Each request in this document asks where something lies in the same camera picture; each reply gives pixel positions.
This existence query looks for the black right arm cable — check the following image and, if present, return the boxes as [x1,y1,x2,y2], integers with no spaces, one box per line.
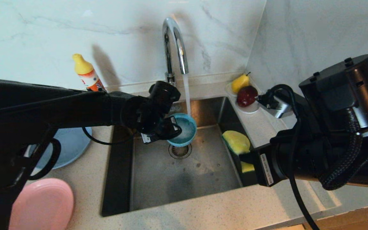
[265,84,320,230]

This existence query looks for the round metal drain strainer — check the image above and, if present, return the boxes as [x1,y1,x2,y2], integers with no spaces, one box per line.
[168,144,192,160]

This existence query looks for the teal bowl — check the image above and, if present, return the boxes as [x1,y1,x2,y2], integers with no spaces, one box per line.
[166,113,197,147]

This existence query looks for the chrome curved faucet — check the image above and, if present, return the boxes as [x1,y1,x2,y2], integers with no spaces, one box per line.
[162,18,189,87]

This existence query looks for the yellow green fish-shaped sponge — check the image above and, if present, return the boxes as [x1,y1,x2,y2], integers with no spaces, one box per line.
[222,130,255,173]

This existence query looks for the brown wooden cabinet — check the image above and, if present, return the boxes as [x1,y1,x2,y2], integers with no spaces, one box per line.
[318,204,368,230]

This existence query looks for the stainless steel sink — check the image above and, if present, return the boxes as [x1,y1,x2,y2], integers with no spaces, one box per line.
[101,97,261,217]

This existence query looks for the black braided cable sleeve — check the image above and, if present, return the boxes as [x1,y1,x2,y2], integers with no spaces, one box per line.
[318,109,363,191]

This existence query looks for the pink plate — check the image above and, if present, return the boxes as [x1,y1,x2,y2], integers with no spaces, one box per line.
[9,178,75,230]

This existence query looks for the blue plate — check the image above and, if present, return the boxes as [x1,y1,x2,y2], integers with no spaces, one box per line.
[35,126,92,170]

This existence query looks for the small white dish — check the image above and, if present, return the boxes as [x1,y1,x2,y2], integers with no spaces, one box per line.
[225,81,260,114]

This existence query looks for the dark red apple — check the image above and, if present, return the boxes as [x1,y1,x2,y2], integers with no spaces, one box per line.
[237,86,258,107]

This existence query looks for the orange yellow detergent bottle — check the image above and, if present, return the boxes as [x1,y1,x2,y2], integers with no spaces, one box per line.
[72,53,107,93]

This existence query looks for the yellow pear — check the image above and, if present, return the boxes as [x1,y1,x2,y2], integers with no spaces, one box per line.
[231,73,251,94]

